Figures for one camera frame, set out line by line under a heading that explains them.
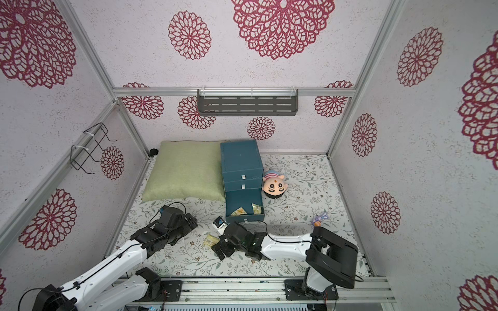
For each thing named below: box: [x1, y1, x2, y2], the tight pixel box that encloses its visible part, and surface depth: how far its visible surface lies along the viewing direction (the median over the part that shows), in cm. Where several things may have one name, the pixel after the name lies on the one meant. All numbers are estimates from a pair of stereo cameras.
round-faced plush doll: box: [261, 169, 288, 199], surface depth 99 cm
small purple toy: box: [311, 211, 329, 228], surface depth 92 cm
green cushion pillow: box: [141, 139, 229, 202], surface depth 97 cm
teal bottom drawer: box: [225, 187, 266, 223], surface depth 96 cm
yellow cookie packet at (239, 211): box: [230, 206, 248, 217], surface depth 95 cm
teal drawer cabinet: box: [220, 139, 264, 192], surface depth 92 cm
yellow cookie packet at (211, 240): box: [203, 233, 221, 247], surface depth 87 cm
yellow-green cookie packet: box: [251, 202, 262, 215], surface depth 96 cm
